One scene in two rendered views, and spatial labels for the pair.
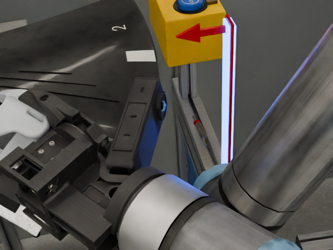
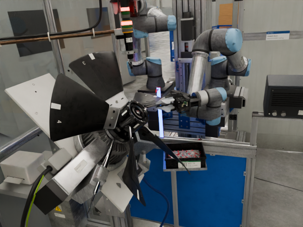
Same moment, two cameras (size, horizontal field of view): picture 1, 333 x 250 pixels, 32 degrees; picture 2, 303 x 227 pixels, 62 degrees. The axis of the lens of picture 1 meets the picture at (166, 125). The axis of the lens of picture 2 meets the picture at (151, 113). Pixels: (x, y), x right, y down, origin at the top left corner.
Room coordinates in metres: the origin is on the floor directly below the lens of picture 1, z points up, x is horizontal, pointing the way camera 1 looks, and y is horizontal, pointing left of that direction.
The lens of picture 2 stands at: (-0.08, 1.16, 1.61)
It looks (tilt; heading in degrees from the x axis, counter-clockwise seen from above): 22 degrees down; 300
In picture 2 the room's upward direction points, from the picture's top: 5 degrees counter-clockwise
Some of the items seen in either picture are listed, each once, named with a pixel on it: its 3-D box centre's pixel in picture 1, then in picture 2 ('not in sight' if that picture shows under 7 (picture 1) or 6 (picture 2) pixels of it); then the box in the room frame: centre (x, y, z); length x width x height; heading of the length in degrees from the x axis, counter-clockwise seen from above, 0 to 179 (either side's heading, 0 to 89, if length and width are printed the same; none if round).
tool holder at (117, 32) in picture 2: not in sight; (126, 41); (0.52, 0.27, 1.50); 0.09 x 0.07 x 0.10; 44
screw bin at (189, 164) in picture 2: not in sight; (184, 155); (0.37, 0.04, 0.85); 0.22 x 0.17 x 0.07; 25
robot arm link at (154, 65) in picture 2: not in sight; (153, 65); (0.84, -0.55, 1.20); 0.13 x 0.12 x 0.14; 35
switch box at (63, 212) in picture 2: not in sight; (66, 210); (0.80, 0.54, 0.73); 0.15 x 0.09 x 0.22; 9
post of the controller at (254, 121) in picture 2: not in sight; (254, 129); (0.04, -0.18, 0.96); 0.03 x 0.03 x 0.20; 9
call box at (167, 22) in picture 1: (185, 19); not in sight; (0.86, -0.05, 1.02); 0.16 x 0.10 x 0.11; 9
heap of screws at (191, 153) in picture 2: not in sight; (185, 157); (0.37, 0.04, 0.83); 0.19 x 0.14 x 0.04; 25
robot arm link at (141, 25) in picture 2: not in sight; (143, 25); (0.59, -0.01, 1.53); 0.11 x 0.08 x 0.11; 35
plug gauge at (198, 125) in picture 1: (200, 130); not in sight; (0.74, -0.06, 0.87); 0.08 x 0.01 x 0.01; 12
